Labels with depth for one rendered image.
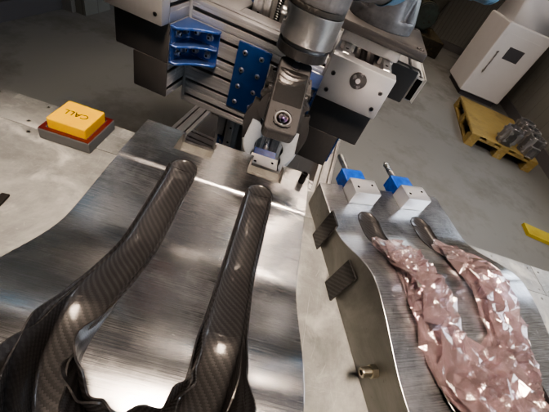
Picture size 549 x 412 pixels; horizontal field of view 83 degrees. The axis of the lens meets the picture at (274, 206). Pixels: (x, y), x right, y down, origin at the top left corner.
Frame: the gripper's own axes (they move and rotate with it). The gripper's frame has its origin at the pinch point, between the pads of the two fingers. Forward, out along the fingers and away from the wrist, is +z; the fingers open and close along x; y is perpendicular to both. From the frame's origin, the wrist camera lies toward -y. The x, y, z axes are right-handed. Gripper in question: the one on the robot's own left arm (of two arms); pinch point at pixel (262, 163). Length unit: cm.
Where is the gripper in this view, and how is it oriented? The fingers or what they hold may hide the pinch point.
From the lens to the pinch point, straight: 55.1
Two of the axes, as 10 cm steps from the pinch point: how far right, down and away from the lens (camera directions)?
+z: -2.9, 6.6, 6.9
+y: 1.1, -6.9, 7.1
